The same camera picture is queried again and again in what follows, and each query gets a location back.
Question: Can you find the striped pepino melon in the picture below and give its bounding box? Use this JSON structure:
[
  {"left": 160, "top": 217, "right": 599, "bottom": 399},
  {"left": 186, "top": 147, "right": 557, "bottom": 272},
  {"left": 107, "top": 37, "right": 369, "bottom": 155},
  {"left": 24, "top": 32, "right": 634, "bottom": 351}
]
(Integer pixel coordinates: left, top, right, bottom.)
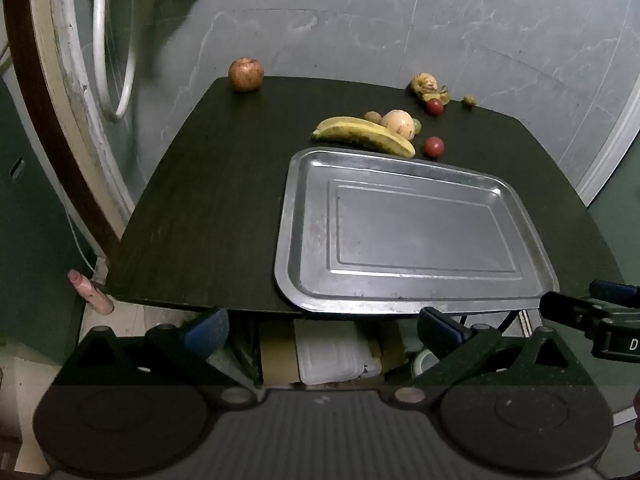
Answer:
[
  {"left": 411, "top": 73, "right": 440, "bottom": 98},
  {"left": 379, "top": 109, "right": 416, "bottom": 140}
]

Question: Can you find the green cabinet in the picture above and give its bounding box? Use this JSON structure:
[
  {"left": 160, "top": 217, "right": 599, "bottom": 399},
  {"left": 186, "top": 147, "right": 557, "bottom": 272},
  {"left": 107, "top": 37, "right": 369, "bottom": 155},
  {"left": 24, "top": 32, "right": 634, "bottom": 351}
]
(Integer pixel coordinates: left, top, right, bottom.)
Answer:
[{"left": 0, "top": 70, "right": 108, "bottom": 361}]

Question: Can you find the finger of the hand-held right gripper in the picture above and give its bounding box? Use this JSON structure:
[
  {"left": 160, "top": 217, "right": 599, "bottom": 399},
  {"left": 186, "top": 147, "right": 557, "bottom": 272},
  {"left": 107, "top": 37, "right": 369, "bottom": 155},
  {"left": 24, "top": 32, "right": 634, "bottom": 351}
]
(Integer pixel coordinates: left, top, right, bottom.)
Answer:
[
  {"left": 540, "top": 291, "right": 608, "bottom": 333},
  {"left": 589, "top": 280, "right": 640, "bottom": 309}
]

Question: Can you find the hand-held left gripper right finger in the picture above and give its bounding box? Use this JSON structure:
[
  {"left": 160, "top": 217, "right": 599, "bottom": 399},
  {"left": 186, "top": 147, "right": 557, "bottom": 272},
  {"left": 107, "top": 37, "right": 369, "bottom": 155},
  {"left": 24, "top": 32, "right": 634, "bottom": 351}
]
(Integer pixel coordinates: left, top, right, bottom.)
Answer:
[{"left": 395, "top": 306, "right": 596, "bottom": 403}]

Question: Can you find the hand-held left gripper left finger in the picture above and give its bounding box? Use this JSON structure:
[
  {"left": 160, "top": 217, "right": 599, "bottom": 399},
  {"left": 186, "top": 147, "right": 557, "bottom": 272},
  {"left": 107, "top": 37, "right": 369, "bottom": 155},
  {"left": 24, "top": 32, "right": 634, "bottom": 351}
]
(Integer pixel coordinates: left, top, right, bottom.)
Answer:
[{"left": 60, "top": 307, "right": 256, "bottom": 401}]

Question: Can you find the white cup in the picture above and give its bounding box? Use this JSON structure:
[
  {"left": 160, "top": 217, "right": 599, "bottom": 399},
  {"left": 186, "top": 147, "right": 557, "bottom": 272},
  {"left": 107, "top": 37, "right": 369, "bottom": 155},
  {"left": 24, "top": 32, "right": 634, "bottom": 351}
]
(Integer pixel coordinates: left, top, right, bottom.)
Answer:
[{"left": 411, "top": 347, "right": 441, "bottom": 381}]

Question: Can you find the white hose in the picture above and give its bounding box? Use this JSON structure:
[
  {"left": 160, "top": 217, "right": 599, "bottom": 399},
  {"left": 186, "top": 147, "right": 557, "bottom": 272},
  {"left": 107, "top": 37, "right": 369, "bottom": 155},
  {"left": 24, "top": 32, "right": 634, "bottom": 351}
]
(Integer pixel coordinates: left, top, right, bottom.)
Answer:
[{"left": 90, "top": 0, "right": 139, "bottom": 122}]

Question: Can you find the metal tray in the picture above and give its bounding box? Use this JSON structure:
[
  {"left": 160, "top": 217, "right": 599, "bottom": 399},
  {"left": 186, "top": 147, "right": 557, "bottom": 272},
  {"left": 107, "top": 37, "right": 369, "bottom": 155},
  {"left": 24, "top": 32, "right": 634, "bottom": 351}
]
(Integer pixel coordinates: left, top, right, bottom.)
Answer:
[{"left": 274, "top": 146, "right": 560, "bottom": 315}]

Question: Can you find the thin white cable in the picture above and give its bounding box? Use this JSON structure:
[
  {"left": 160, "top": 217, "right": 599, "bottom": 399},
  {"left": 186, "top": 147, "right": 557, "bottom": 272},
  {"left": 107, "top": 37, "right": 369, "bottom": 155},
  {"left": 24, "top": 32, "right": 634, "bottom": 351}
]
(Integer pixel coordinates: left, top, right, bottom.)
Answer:
[{"left": 67, "top": 207, "right": 101, "bottom": 281}]

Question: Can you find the wooden door frame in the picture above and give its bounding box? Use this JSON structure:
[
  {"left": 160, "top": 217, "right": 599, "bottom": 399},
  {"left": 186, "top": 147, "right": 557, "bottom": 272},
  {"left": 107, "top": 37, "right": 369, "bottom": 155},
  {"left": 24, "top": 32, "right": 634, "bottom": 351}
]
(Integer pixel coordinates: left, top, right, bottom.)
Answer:
[{"left": 4, "top": 0, "right": 133, "bottom": 261}]

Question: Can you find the cardboard box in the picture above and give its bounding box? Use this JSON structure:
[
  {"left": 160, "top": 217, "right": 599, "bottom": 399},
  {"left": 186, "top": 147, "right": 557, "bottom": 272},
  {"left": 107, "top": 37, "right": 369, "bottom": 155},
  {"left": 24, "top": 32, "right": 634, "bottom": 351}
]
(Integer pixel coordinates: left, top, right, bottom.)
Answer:
[{"left": 259, "top": 321, "right": 301, "bottom": 386}]

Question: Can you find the brown round fruit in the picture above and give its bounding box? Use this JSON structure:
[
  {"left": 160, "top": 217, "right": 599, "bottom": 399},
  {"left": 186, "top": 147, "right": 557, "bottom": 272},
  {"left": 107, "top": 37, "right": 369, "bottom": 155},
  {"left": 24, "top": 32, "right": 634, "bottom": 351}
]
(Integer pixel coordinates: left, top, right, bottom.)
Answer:
[{"left": 228, "top": 57, "right": 265, "bottom": 92}]

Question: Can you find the pink bottle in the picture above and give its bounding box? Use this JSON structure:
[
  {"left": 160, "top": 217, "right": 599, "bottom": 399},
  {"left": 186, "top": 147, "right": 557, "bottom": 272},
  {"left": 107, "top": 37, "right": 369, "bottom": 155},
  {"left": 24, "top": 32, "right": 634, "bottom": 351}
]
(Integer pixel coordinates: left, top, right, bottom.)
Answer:
[{"left": 67, "top": 269, "right": 115, "bottom": 317}]

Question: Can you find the white plastic container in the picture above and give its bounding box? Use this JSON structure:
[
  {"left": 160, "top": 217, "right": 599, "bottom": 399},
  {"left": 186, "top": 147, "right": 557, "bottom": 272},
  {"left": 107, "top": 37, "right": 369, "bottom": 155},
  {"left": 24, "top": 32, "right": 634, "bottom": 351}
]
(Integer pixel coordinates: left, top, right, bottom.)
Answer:
[{"left": 294, "top": 320, "right": 383, "bottom": 387}]

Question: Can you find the yellow banana with sticker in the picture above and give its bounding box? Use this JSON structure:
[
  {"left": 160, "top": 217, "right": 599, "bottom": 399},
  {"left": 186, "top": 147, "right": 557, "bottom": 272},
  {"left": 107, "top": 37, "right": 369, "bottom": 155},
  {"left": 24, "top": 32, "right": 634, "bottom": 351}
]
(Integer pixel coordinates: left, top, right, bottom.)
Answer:
[{"left": 311, "top": 116, "right": 417, "bottom": 159}]

